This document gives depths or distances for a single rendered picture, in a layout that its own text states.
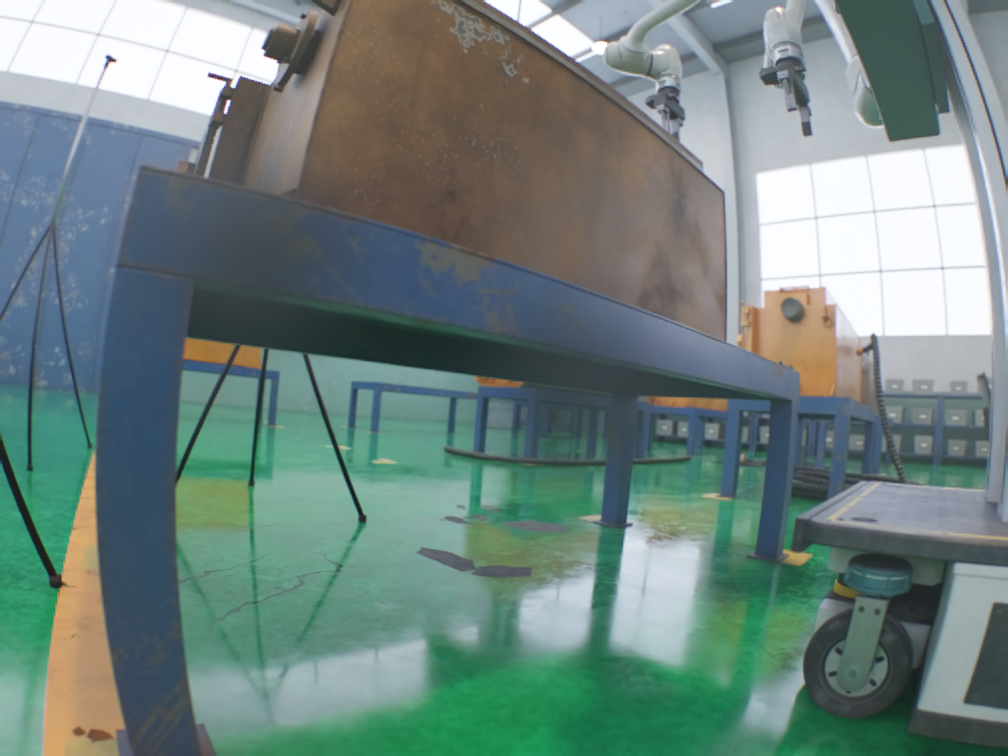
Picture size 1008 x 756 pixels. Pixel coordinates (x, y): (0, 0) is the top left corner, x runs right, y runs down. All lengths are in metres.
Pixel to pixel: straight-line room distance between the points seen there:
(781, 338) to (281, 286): 3.21
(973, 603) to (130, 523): 0.91
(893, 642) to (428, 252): 0.83
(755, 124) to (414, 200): 11.67
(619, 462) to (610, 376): 0.35
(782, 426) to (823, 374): 1.64
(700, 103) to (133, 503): 13.18
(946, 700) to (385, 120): 1.16
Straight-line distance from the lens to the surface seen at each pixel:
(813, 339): 3.42
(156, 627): 0.55
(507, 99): 1.06
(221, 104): 1.46
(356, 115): 0.85
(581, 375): 1.87
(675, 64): 1.95
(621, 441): 2.06
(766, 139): 12.03
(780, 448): 1.77
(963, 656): 0.76
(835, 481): 3.04
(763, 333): 3.51
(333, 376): 10.75
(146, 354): 0.49
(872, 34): 1.20
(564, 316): 0.74
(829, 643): 0.85
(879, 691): 0.87
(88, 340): 9.81
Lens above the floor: 0.44
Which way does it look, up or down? 3 degrees up
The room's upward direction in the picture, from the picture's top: 5 degrees clockwise
